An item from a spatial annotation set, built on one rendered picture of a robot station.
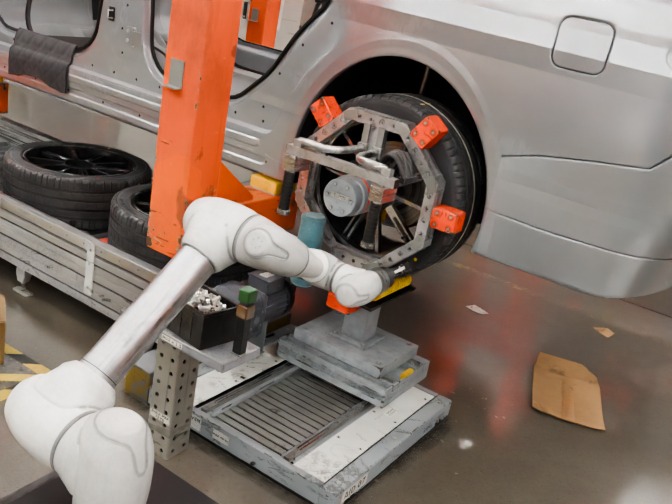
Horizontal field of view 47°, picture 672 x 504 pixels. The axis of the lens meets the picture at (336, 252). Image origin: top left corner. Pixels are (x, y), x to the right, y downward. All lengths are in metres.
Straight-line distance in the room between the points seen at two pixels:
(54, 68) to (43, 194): 0.65
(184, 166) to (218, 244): 0.73
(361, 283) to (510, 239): 0.54
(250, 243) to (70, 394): 0.52
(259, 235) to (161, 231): 0.93
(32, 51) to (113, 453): 2.71
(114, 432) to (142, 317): 0.32
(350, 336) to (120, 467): 1.52
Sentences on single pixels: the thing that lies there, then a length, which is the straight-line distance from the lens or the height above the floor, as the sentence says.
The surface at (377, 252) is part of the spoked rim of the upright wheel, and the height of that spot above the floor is 0.62.
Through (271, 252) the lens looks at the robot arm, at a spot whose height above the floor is 0.89.
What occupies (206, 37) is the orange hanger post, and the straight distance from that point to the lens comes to 2.50.
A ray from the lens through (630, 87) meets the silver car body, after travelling 2.41.
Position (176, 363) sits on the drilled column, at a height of 0.35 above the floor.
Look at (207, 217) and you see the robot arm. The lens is 1.93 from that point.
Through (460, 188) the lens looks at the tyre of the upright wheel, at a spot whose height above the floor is 0.95.
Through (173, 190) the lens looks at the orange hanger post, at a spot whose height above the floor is 0.76.
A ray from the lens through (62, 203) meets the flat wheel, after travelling 3.53.
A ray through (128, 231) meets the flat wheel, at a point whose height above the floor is 0.44.
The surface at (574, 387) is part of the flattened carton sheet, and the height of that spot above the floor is 0.01.
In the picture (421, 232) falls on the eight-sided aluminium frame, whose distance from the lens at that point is 2.61.
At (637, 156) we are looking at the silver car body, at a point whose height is 1.20.
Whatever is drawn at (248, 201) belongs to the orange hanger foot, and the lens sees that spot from 2.90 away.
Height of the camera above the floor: 1.53
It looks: 20 degrees down
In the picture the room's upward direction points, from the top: 11 degrees clockwise
